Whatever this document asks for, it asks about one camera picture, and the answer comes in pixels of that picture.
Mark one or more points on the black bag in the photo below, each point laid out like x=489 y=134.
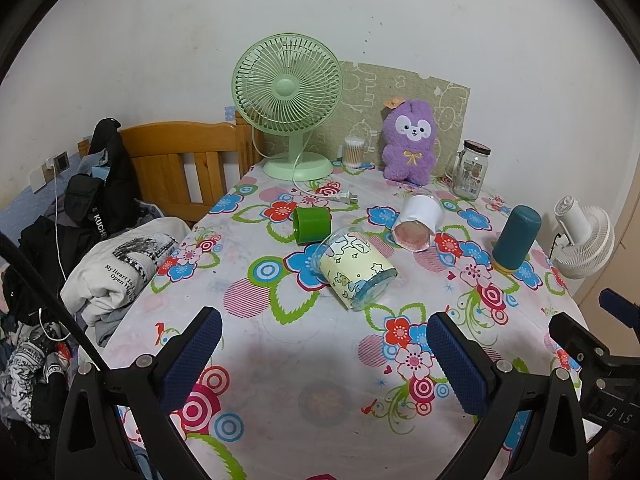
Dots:
x=107 y=185

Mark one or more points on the purple plush toy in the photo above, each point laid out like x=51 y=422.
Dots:
x=410 y=155

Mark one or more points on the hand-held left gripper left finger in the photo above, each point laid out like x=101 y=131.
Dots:
x=192 y=355

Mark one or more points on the cotton swab container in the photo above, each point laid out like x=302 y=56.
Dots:
x=354 y=152

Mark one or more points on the small white fan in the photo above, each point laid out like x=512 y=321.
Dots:
x=585 y=245

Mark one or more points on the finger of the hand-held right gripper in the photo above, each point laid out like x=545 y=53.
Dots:
x=575 y=336
x=617 y=302

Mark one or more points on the teal cup with yellow rim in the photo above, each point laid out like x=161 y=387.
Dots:
x=517 y=240

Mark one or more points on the green cup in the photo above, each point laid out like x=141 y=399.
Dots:
x=315 y=225

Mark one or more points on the floral tablecloth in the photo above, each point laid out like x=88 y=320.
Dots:
x=280 y=350

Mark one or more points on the white cup with pink base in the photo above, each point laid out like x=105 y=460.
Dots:
x=420 y=215

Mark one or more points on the white printed garment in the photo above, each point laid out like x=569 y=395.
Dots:
x=115 y=280

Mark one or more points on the green patterned mat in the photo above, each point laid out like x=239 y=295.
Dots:
x=370 y=90

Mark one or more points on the green desk fan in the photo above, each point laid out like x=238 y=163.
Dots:
x=285 y=87

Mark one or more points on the black rod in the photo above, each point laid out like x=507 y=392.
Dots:
x=50 y=300

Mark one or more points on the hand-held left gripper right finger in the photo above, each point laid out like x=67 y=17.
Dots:
x=457 y=365

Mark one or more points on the wall socket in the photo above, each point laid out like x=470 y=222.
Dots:
x=61 y=161

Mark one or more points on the pile of dark clothes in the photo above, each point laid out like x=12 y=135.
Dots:
x=30 y=370

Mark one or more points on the glass jar with brown lid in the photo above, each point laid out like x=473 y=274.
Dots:
x=470 y=175

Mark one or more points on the wooden headboard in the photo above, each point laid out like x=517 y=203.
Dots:
x=175 y=145

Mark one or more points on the glass cup with cartoon sleeve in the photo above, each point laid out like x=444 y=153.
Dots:
x=350 y=265

